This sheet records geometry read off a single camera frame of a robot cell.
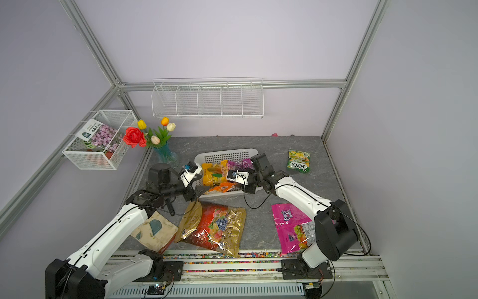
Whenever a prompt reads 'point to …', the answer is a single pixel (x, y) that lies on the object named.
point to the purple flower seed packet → (97, 134)
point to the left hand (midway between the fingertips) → (203, 181)
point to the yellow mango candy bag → (213, 174)
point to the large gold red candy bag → (217, 227)
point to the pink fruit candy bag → (296, 231)
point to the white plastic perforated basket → (216, 157)
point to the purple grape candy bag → (240, 165)
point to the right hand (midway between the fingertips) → (238, 177)
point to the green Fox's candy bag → (299, 160)
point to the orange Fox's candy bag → (223, 187)
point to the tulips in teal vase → (157, 140)
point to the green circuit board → (154, 290)
